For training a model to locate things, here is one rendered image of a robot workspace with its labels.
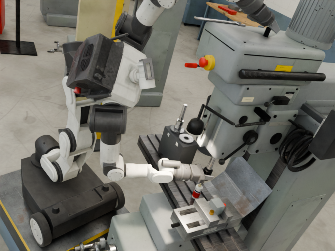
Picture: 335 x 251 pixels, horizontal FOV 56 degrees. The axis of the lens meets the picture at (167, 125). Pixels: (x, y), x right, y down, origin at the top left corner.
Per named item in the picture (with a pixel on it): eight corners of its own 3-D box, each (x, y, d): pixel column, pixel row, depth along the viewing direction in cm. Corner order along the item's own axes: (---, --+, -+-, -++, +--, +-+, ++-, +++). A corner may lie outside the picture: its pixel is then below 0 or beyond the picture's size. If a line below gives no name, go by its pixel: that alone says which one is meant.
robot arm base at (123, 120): (89, 138, 137) (88, 127, 127) (91, 111, 143) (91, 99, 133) (124, 139, 140) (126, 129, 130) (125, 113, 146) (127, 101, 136)
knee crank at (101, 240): (70, 257, 180) (71, 251, 176) (68, 248, 184) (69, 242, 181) (107, 248, 190) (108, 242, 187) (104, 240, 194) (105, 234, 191)
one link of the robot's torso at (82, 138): (58, 146, 186) (59, 71, 164) (84, 138, 198) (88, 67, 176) (71, 159, 177) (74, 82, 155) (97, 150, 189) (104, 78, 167)
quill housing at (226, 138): (214, 163, 147) (239, 104, 130) (193, 136, 161) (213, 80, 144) (245, 159, 156) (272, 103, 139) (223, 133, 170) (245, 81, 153)
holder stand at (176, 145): (175, 171, 195) (184, 146, 184) (157, 149, 209) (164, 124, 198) (190, 167, 201) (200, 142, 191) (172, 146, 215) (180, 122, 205)
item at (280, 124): (250, 157, 153) (272, 112, 139) (223, 127, 170) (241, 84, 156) (278, 153, 162) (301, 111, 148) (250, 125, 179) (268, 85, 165)
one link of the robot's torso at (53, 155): (39, 167, 212) (40, 152, 205) (67, 158, 225) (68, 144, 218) (54, 187, 201) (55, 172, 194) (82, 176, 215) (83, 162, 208)
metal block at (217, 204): (213, 215, 160) (217, 207, 157) (207, 206, 164) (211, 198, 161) (221, 213, 163) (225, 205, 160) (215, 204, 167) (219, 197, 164)
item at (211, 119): (200, 147, 149) (214, 109, 138) (196, 142, 152) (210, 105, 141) (207, 146, 151) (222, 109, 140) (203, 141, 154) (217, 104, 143)
